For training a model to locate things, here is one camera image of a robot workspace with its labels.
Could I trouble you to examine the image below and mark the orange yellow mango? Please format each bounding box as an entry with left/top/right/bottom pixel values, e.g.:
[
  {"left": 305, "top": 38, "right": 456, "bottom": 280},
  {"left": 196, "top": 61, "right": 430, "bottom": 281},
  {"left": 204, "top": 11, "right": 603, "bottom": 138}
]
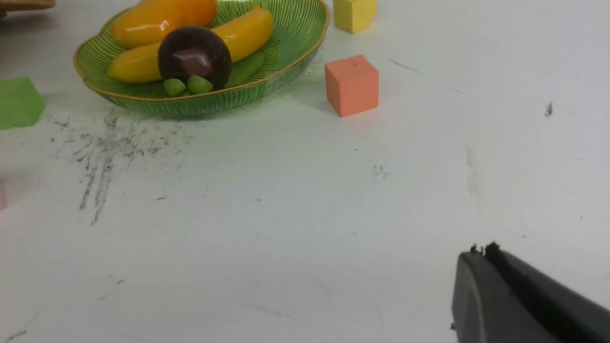
[{"left": 111, "top": 0, "right": 217, "bottom": 49}]

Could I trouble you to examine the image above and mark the orange foam cube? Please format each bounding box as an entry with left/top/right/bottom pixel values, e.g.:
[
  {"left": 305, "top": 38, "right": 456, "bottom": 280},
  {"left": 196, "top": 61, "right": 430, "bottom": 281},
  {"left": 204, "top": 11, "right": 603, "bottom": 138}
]
[{"left": 325, "top": 54, "right": 379, "bottom": 118}]

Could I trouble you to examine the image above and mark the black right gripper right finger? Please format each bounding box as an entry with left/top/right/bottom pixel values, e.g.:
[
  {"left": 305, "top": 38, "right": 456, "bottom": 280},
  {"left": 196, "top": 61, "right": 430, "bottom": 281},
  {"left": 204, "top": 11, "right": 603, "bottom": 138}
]
[{"left": 484, "top": 242, "right": 609, "bottom": 343}]

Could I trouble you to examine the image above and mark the pink foam cube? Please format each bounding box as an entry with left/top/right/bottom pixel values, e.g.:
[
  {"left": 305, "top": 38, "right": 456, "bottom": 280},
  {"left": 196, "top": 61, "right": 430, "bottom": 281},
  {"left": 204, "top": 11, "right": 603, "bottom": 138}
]
[{"left": 0, "top": 182, "right": 7, "bottom": 211}]

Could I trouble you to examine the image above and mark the green glass leaf plate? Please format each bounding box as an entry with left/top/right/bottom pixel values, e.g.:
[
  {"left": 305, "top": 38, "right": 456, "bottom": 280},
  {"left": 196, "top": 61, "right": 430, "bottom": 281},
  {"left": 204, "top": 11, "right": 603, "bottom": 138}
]
[{"left": 73, "top": 0, "right": 330, "bottom": 118}]

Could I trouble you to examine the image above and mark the green foam cube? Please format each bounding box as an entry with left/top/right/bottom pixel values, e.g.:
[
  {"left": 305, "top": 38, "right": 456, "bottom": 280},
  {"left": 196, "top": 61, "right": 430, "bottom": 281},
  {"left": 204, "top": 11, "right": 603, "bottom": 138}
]
[{"left": 0, "top": 77, "right": 46, "bottom": 131}]

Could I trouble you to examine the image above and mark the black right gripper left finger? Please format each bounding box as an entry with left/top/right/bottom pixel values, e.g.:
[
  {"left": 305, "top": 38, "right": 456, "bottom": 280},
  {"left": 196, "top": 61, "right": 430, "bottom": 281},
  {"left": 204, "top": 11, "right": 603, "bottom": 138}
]
[{"left": 451, "top": 245, "right": 560, "bottom": 343}]

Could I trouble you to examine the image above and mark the dark purple mangosteen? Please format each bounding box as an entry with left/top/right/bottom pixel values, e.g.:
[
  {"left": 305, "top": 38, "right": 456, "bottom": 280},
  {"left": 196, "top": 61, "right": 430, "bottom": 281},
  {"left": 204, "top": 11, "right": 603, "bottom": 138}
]
[{"left": 157, "top": 26, "right": 233, "bottom": 97}]

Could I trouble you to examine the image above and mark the yellow foam cube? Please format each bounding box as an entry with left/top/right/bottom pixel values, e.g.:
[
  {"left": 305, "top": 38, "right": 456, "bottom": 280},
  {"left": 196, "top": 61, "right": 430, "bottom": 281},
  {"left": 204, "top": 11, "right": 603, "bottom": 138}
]
[{"left": 333, "top": 0, "right": 377, "bottom": 34}]

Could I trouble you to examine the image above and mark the yellow banana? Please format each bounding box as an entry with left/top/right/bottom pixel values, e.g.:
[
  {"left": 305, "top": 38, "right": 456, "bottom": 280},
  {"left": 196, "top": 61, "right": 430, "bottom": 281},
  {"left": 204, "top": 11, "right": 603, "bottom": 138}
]
[{"left": 106, "top": 4, "right": 273, "bottom": 89}]

